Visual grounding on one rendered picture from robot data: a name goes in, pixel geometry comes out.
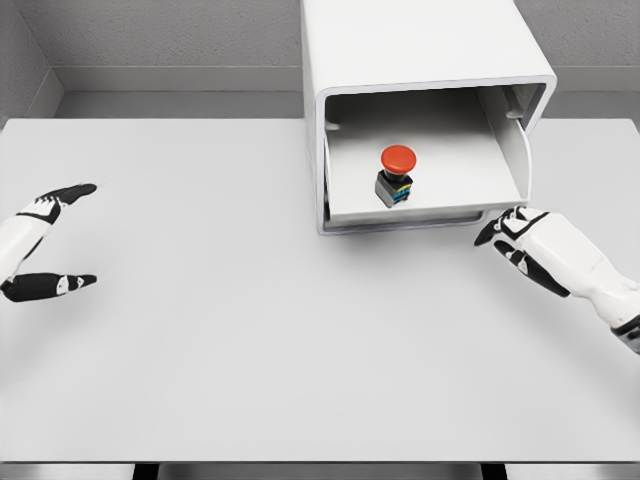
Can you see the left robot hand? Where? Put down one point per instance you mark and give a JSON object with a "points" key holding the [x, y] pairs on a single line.
{"points": [[20, 235]]}

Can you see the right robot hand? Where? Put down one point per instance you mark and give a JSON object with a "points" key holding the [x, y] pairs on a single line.
{"points": [[555, 245]]}

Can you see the white sliding cabinet drawer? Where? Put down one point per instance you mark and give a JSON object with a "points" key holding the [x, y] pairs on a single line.
{"points": [[450, 170]]}

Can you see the red mushroom-button load switch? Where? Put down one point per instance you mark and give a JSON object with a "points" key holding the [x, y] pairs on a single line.
{"points": [[398, 159]]}

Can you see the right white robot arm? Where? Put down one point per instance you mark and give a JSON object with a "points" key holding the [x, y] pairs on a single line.
{"points": [[620, 310]]}

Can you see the white tabletop storage cabinet shell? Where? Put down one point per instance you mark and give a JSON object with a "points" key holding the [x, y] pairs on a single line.
{"points": [[400, 45]]}

